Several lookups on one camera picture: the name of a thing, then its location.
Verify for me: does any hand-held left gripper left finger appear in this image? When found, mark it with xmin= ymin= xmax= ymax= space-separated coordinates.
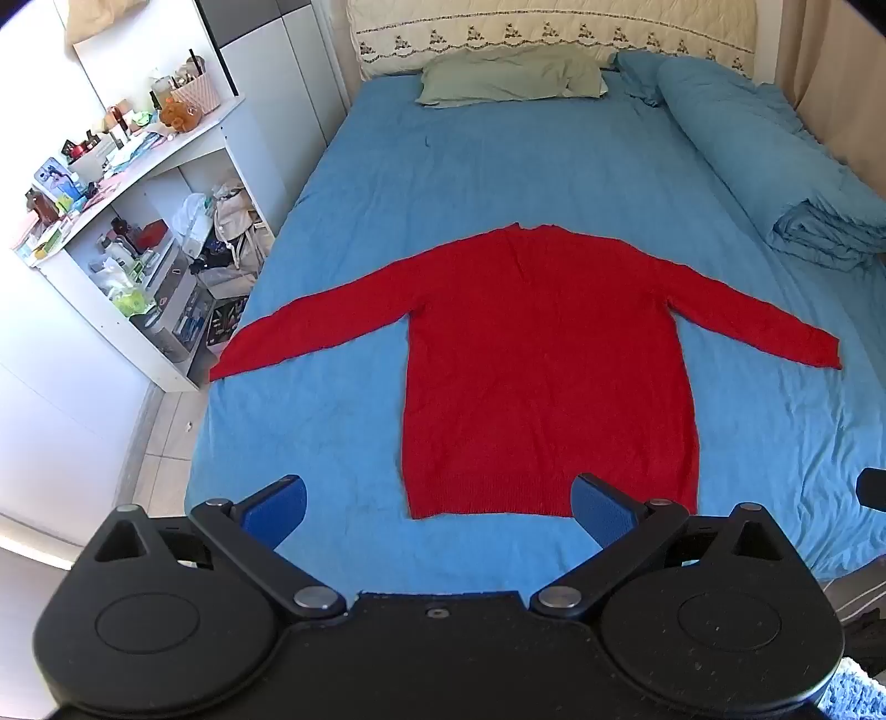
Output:
xmin=92 ymin=474 xmax=348 ymax=619

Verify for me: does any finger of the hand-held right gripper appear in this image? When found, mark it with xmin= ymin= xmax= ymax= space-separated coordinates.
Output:
xmin=856 ymin=467 xmax=886 ymax=514

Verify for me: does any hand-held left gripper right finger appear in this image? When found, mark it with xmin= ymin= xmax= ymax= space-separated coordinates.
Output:
xmin=529 ymin=472 xmax=791 ymax=619

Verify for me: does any red sweater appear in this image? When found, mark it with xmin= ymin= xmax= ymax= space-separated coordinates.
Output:
xmin=209 ymin=223 xmax=844 ymax=521

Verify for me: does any blue rug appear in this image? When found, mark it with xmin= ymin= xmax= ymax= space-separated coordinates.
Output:
xmin=822 ymin=657 xmax=886 ymax=720

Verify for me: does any beige bag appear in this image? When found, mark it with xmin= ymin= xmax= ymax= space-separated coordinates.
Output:
xmin=209 ymin=182 xmax=274 ymax=272

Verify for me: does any red box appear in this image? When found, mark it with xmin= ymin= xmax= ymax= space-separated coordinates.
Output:
xmin=131 ymin=219 xmax=171 ymax=254

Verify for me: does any white plastic bag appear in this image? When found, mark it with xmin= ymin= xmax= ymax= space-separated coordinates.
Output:
xmin=171 ymin=193 xmax=210 ymax=238

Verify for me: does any white shelf unit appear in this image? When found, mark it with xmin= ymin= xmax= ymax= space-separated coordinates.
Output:
xmin=10 ymin=93 xmax=278 ymax=394

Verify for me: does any bed with blue sheet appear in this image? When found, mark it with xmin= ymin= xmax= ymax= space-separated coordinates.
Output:
xmin=186 ymin=48 xmax=886 ymax=598

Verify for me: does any blue rolled duvet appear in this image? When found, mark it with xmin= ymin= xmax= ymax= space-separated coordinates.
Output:
xmin=612 ymin=52 xmax=886 ymax=270

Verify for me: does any brown teddy bear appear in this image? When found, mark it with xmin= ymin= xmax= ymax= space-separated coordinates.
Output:
xmin=159 ymin=99 xmax=202 ymax=133

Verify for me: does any beige curtain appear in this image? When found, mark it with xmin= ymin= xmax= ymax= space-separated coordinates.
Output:
xmin=774 ymin=0 xmax=886 ymax=198

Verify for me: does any pink basket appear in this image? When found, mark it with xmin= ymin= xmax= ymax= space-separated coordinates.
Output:
xmin=169 ymin=69 xmax=223 ymax=116

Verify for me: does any white wardrobe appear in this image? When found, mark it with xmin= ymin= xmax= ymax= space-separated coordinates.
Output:
xmin=69 ymin=0 xmax=347 ymax=233

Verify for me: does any green pillow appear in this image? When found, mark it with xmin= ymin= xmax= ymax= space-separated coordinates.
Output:
xmin=415 ymin=52 xmax=610 ymax=110

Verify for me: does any cream quilted headboard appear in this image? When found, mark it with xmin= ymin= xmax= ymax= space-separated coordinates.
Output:
xmin=346 ymin=0 xmax=759 ymax=79

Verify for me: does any cream hanging cloth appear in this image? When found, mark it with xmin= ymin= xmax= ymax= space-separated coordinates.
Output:
xmin=64 ymin=0 xmax=151 ymax=51

